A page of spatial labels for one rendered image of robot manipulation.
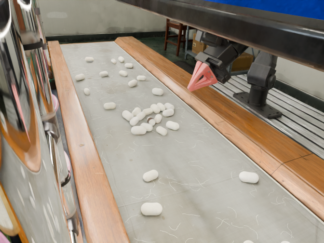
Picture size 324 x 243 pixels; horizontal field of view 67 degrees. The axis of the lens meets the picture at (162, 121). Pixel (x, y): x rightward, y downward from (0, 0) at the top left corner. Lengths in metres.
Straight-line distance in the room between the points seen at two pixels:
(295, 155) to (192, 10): 0.44
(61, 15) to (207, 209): 4.72
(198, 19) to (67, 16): 4.81
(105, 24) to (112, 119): 4.45
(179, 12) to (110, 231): 0.29
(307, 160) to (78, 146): 0.47
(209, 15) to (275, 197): 0.38
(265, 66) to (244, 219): 0.57
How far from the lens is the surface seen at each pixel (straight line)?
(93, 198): 0.43
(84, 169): 0.48
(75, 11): 4.98
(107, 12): 5.06
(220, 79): 0.67
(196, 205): 0.45
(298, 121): 0.94
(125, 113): 0.66
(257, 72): 0.90
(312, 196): 0.52
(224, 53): 0.66
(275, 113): 0.94
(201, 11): 0.19
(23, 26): 0.20
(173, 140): 0.59
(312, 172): 0.55
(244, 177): 0.50
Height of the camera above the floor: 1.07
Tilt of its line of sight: 30 degrees down
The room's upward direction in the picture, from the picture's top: 2 degrees clockwise
